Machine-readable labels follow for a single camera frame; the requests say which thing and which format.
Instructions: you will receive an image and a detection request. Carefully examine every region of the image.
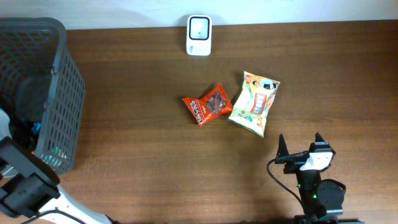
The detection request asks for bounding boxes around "pale yellow snack bag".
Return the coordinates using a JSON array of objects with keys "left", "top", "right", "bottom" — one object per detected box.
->
[{"left": 228, "top": 71, "right": 280, "bottom": 138}]

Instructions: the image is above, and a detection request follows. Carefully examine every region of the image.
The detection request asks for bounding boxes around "orange snack bag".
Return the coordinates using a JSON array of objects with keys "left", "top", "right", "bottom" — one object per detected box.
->
[{"left": 182, "top": 83, "right": 233, "bottom": 127}]

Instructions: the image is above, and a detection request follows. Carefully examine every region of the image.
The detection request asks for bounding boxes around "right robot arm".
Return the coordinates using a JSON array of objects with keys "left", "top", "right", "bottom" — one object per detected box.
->
[{"left": 269, "top": 133, "right": 360, "bottom": 224}]

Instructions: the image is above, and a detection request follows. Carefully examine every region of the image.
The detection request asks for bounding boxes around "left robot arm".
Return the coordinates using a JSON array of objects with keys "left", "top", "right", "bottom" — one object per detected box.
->
[{"left": 1, "top": 110, "right": 118, "bottom": 224}]

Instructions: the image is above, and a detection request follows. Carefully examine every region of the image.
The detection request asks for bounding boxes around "white barcode scanner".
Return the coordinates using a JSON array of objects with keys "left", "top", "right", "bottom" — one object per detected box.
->
[{"left": 186, "top": 15, "right": 212, "bottom": 56}]

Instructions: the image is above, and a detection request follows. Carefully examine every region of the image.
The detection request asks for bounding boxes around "dark grey plastic basket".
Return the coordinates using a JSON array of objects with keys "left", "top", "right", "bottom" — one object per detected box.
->
[{"left": 1, "top": 17, "right": 86, "bottom": 175}]

